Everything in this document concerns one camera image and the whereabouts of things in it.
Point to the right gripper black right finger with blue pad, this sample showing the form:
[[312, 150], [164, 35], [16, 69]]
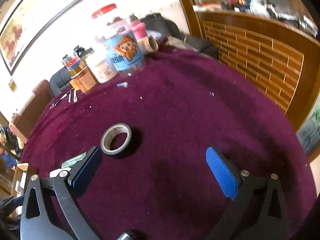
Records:
[[258, 207]]

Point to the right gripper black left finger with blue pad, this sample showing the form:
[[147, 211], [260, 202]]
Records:
[[67, 186]]

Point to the green marker pen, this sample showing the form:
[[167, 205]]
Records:
[[71, 162]]

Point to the white small bottle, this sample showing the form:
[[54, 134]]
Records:
[[56, 172]]

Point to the wooden organizer box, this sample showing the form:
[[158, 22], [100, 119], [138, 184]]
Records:
[[21, 178]]

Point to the brown pink chair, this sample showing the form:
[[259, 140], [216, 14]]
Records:
[[28, 114]]

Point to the black tape roll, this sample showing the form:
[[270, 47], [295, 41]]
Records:
[[116, 139]]

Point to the purple velvet tablecloth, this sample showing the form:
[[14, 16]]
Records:
[[179, 105]]

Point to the yellow tape roll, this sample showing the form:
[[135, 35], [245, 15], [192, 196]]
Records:
[[74, 84]]

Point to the orange label jar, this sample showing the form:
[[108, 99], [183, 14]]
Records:
[[86, 80]]

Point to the small blue battery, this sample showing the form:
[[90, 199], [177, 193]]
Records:
[[122, 85]]

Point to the white label jar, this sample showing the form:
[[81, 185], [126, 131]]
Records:
[[100, 66]]

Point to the wooden brick pattern cabinet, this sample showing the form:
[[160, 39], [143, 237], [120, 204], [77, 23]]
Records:
[[282, 61]]

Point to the blue cartoon label jar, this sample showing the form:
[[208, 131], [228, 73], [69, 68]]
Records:
[[124, 52]]

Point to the red lid clear jar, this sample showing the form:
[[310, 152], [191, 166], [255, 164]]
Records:
[[107, 21]]

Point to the pink lidded cup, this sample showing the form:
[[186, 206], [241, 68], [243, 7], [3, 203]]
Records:
[[138, 28]]

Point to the framed painting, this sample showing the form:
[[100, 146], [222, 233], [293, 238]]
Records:
[[26, 21]]

